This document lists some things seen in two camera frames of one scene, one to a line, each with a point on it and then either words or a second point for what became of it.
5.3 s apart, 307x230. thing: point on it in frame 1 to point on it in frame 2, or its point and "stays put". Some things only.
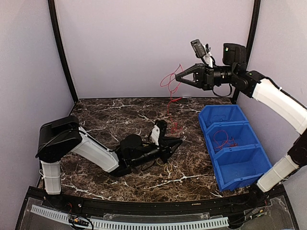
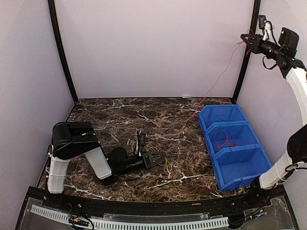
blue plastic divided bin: (238, 158) stays put
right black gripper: (204, 76) to (256, 44)
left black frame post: (52, 6) stays put
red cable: (170, 89) to (225, 69)
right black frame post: (251, 36) stays put
